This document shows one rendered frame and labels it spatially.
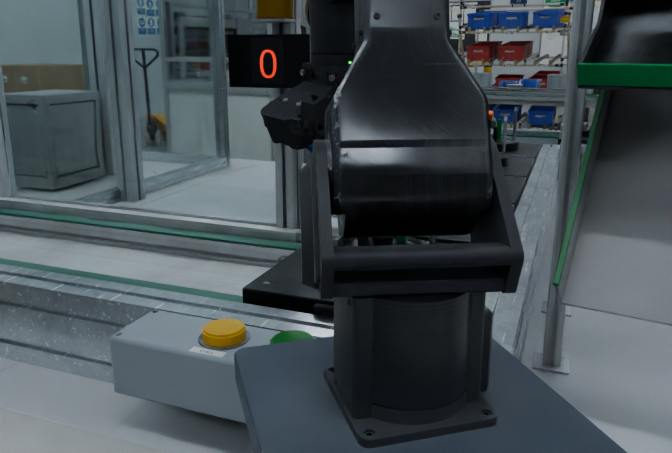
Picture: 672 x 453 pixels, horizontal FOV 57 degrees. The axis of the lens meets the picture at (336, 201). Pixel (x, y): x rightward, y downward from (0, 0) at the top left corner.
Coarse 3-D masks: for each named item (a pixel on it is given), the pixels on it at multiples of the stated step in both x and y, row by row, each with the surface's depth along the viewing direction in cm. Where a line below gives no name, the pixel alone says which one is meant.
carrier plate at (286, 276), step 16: (288, 256) 78; (272, 272) 72; (288, 272) 72; (256, 288) 67; (272, 288) 67; (288, 288) 67; (304, 288) 67; (256, 304) 67; (272, 304) 66; (288, 304) 66; (304, 304) 65
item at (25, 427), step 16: (0, 416) 63; (16, 416) 63; (32, 416) 63; (0, 432) 61; (16, 432) 61; (32, 432) 61; (48, 432) 61; (64, 432) 61; (80, 432) 61; (0, 448) 58; (16, 448) 58; (32, 448) 58; (48, 448) 58; (64, 448) 58; (80, 448) 58; (96, 448) 58; (112, 448) 58; (128, 448) 58; (144, 448) 58
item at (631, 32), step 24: (624, 0) 68; (648, 0) 67; (600, 24) 60; (624, 24) 63; (648, 24) 62; (600, 48) 60; (624, 48) 59; (648, 48) 58; (600, 72) 54; (624, 72) 53; (648, 72) 52
